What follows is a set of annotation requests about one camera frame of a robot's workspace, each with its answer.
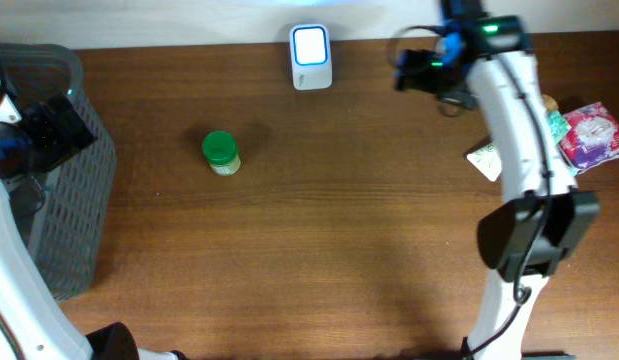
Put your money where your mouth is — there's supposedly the white tube with cork cap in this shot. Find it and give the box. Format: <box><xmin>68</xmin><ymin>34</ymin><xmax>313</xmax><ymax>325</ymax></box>
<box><xmin>466</xmin><ymin>94</ymin><xmax>559</xmax><ymax>182</ymax></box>

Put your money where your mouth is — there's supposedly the small teal tissue pack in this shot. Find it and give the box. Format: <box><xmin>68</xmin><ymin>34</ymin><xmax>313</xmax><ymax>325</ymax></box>
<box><xmin>547</xmin><ymin>110</ymin><xmax>571</xmax><ymax>145</ymax></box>

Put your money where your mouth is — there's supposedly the purple red pad pack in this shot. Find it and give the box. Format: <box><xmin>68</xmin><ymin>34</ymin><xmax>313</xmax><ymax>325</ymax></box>
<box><xmin>559</xmin><ymin>102</ymin><xmax>619</xmax><ymax>174</ymax></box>

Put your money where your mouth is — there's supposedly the green lid jar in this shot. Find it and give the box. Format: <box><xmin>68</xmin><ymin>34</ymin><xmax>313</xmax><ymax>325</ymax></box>
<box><xmin>202</xmin><ymin>131</ymin><xmax>241</xmax><ymax>176</ymax></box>

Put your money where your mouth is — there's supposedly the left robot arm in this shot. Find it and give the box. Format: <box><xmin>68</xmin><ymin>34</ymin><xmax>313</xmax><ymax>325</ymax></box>
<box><xmin>0</xmin><ymin>44</ymin><xmax>153</xmax><ymax>359</ymax></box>

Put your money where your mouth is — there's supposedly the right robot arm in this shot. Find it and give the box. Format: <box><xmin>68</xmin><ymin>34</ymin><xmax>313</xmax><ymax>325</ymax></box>
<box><xmin>393</xmin><ymin>1</ymin><xmax>600</xmax><ymax>359</ymax></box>

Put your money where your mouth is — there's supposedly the white barcode scanner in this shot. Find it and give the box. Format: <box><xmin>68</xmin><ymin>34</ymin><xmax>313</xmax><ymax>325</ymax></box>
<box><xmin>289</xmin><ymin>24</ymin><xmax>333</xmax><ymax>91</ymax></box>

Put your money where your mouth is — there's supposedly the grey plastic mesh basket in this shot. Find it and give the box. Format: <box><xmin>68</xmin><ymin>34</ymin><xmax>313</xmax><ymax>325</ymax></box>
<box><xmin>0</xmin><ymin>43</ymin><xmax>117</xmax><ymax>302</ymax></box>

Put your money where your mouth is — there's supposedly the right black cable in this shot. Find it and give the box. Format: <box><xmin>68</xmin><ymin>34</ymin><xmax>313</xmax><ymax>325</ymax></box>
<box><xmin>386</xmin><ymin>24</ymin><xmax>555</xmax><ymax>359</ymax></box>

